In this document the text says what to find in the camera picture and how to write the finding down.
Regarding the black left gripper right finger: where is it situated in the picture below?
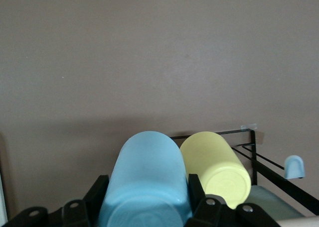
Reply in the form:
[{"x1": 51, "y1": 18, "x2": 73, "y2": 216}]
[{"x1": 187, "y1": 173, "x2": 284, "y2": 227}]

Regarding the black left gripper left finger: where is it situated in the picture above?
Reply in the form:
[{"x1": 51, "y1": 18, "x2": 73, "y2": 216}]
[{"x1": 8, "y1": 174, "x2": 111, "y2": 227}]

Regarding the light blue cup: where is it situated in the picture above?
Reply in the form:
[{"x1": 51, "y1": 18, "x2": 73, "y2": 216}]
[{"x1": 99, "y1": 130, "x2": 193, "y2": 227}]

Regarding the yellow cup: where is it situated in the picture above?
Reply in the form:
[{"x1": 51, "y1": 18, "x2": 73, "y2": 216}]
[{"x1": 179, "y1": 131, "x2": 252, "y2": 210}]

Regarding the grey cup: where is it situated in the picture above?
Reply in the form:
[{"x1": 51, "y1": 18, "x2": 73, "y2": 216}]
[{"x1": 248, "y1": 185, "x2": 305, "y2": 221}]

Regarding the black wire cup rack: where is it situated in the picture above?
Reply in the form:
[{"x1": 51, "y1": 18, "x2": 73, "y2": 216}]
[{"x1": 169, "y1": 128, "x2": 319, "y2": 227}]

